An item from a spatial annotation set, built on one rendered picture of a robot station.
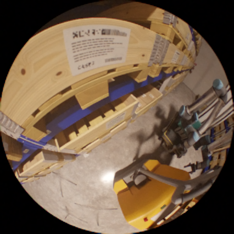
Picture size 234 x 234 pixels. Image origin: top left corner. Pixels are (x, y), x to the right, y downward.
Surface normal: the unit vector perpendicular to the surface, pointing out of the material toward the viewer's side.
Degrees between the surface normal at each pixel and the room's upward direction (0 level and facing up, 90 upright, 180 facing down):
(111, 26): 90
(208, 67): 90
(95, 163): 0
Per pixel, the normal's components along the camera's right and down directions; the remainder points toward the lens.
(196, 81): -0.80, 0.50
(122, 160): 0.06, -0.47
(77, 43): 0.60, 0.72
